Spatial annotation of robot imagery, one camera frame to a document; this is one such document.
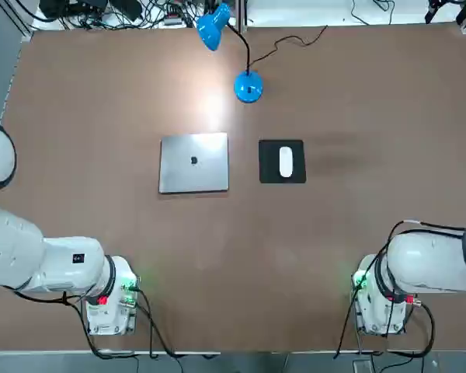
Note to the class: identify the blue desk lamp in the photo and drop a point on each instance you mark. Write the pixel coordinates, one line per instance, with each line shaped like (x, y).
(248, 87)

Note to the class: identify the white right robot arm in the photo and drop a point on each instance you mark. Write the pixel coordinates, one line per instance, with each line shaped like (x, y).
(423, 264)

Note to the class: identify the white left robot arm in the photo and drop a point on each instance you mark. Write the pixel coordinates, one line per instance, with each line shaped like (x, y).
(62, 268)

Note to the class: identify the black mouse pad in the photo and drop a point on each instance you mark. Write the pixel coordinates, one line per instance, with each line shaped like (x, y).
(268, 171)

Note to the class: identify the grey closed laptop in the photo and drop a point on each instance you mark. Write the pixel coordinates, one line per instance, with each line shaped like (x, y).
(194, 171)

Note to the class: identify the white computer mouse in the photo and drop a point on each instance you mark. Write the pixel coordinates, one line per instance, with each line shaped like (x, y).
(286, 161)

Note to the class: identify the aluminium frame post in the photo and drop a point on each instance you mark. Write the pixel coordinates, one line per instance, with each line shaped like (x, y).
(240, 15)

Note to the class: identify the grey metal bracket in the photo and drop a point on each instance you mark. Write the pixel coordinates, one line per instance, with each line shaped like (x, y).
(362, 366)

